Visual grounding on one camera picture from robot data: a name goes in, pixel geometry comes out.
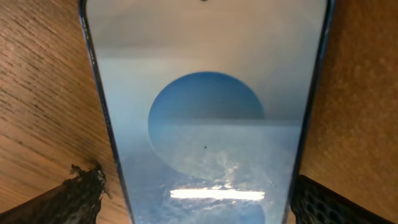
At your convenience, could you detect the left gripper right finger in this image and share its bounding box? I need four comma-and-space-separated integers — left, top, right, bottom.
290, 175, 393, 224

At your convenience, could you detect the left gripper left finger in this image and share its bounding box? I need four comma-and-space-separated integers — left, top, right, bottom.
1, 164, 108, 224

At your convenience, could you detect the blue Galaxy smartphone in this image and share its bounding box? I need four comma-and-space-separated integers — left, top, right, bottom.
78, 0, 335, 223

